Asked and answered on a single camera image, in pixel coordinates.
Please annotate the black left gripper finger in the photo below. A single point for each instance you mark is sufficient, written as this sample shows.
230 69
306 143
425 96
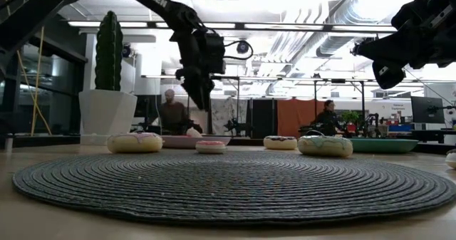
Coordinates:
197 94
208 90

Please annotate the small pink iced donut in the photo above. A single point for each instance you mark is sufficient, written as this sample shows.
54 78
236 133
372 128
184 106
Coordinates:
210 147

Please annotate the large purple drizzled donut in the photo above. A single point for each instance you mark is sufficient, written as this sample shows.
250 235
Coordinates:
134 144

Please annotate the large chocolate sprinkled donut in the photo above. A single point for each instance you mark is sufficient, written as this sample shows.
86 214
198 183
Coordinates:
280 143

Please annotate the large green iced donut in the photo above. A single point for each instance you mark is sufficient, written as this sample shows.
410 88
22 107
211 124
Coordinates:
325 146

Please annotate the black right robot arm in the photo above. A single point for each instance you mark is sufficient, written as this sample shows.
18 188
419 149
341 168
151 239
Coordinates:
443 26

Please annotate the white patterned cloth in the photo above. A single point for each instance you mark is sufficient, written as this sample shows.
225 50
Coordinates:
228 112

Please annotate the person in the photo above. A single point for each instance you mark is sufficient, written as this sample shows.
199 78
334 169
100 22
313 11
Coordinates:
327 119
172 113

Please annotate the black round ceiling fixture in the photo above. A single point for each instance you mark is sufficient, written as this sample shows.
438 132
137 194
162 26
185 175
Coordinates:
243 47
127 50

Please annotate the lavender plate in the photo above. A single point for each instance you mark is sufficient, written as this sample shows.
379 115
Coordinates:
178 141

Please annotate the black computer monitor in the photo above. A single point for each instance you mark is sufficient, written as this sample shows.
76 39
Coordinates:
147 106
427 110

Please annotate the black partition panel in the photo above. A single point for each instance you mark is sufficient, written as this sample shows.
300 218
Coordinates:
261 119

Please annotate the green potted plant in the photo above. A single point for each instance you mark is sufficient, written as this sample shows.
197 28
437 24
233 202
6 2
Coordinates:
351 116

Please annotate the long ceiling light strip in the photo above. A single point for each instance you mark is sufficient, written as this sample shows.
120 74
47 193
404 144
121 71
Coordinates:
285 26

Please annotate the green cactus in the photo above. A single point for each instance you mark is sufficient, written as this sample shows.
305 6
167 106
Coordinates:
108 51

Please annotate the teal plate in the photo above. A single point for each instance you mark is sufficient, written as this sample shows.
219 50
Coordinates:
384 145

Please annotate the orange curtain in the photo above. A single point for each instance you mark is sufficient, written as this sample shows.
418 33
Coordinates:
295 115

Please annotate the white plant pot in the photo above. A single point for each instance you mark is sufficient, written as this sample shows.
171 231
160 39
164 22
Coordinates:
107 115

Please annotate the round grey woven placemat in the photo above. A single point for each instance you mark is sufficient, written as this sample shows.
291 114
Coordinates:
228 186

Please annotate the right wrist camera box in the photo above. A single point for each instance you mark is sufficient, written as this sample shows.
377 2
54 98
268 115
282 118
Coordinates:
409 12

